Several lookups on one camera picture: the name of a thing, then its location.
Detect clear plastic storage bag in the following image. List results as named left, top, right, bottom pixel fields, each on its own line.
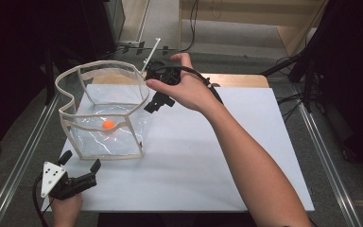
left=55, top=60, right=154, bottom=161

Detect black floor cables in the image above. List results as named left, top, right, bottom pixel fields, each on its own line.
left=277, top=93, right=305, bottom=124

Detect metal floor rail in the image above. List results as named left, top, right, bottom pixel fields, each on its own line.
left=0, top=94, right=61, bottom=227
left=296, top=102, right=363, bottom=227

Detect person's dark clothing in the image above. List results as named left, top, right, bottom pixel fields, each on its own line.
left=97, top=212, right=259, bottom=227

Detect wooden table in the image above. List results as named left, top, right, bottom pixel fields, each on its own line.
left=91, top=71, right=270, bottom=89

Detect white board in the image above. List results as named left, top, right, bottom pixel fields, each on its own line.
left=41, top=83, right=316, bottom=213

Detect black stand pole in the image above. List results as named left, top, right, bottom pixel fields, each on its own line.
left=43, top=46, right=57, bottom=107

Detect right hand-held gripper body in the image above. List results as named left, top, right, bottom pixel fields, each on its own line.
left=140, top=37, right=182, bottom=87

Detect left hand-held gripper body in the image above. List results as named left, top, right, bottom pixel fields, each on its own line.
left=40, top=161, right=98, bottom=201

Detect person's left hand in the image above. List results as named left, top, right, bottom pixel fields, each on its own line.
left=49, top=192, right=84, bottom=227

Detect person's right hand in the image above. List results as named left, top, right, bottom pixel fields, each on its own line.
left=145, top=52, right=227, bottom=117

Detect black curtain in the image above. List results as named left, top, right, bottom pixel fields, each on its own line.
left=305, top=0, right=363, bottom=173
left=0, top=0, right=118, bottom=156

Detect black hanging cable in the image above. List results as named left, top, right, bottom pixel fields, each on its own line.
left=116, top=0, right=200, bottom=54

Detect left hand-held gripper cable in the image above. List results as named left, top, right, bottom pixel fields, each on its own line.
left=31, top=174, right=51, bottom=227

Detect wooden shelf unit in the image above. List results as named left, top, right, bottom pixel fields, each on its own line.
left=179, top=0, right=329, bottom=58

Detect black tripod legs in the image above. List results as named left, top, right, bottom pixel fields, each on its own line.
left=261, top=51, right=317, bottom=113

